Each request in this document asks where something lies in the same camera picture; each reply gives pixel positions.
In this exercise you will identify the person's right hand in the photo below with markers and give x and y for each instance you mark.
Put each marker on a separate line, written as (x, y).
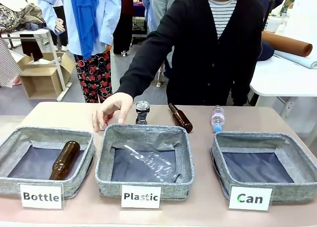
(115, 103)

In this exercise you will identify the pale hand of blue-shirted figure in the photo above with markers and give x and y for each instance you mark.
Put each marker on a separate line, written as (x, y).
(60, 25)

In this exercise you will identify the crushed red can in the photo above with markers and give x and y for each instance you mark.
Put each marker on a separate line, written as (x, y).
(109, 117)

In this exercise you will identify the crushed black can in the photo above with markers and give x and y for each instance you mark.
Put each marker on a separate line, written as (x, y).
(142, 113)

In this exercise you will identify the brown glass bottle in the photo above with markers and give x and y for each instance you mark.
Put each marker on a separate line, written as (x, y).
(182, 120)
(65, 160)

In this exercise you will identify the small pink-labelled water bottle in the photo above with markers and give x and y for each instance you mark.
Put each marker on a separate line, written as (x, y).
(218, 117)

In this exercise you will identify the person's right forearm black sleeve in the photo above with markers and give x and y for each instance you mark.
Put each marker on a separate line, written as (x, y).
(141, 76)

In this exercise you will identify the person's left forearm black sleeve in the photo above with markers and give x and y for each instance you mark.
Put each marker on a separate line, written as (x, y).
(239, 96)

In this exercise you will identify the grey fabric basket labelled Plastic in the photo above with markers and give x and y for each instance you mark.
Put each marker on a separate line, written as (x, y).
(143, 135)

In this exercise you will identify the grey fabric basket labelled Bottle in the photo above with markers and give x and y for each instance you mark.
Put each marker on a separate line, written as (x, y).
(81, 162)

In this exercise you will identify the white Can label sign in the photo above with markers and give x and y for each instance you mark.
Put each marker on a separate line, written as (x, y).
(250, 198)

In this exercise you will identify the grey fabric basket labelled Can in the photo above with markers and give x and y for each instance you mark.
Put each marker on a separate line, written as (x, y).
(292, 152)

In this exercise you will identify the blue scarf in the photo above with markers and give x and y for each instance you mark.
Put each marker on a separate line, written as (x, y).
(85, 21)

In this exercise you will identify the floral red black trousers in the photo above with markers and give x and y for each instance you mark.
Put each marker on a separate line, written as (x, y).
(95, 76)

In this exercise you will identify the pile of patterned clothes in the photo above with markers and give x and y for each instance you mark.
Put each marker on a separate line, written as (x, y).
(19, 15)

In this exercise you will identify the figure in light blue shirt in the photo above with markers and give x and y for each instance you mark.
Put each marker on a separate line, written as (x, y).
(109, 14)

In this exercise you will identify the open cardboard box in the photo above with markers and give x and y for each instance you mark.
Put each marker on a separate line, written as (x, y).
(42, 81)

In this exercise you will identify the figure in dark long clothes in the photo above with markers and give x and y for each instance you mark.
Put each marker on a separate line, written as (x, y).
(123, 26)

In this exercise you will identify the checked grey cloth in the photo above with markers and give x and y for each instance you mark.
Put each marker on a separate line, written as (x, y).
(7, 63)

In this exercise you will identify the crushed clear plastic bottle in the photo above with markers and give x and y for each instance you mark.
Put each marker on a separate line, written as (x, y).
(148, 160)

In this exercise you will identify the white Plastic label sign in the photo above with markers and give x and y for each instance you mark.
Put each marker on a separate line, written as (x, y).
(140, 196)

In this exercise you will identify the figure in grey jacket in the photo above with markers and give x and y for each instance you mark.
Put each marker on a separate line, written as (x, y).
(161, 4)

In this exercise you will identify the person in black cardigan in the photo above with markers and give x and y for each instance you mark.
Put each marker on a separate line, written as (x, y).
(210, 51)

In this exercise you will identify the white Bottle label sign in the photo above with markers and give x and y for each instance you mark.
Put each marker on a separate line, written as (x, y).
(40, 196)

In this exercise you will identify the navy blue cap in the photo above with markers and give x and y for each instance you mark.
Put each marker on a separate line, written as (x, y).
(267, 51)

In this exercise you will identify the white rounded table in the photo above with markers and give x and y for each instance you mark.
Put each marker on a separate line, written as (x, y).
(280, 78)

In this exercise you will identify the white bucket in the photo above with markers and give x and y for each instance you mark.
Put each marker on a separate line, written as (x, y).
(273, 24)

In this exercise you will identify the orange rolled mat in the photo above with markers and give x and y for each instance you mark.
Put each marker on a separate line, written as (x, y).
(287, 42)

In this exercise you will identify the light blue rolled sheet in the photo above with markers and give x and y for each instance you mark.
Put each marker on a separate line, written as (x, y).
(297, 60)

